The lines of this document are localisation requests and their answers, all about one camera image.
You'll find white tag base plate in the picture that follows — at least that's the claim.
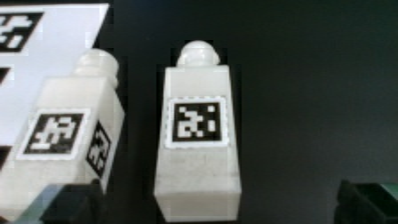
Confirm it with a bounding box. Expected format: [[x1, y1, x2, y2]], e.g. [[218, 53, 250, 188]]
[[0, 3, 110, 168]]

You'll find white table leg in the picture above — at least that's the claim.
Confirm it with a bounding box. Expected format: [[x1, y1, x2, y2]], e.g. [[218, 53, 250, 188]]
[[154, 41, 241, 223], [0, 49, 124, 222]]

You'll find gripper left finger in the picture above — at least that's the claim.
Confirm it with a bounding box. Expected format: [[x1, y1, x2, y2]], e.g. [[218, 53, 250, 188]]
[[16, 179, 106, 224]]

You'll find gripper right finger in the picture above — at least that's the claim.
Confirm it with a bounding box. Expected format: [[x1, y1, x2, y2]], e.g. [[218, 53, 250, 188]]
[[335, 180, 398, 224]]

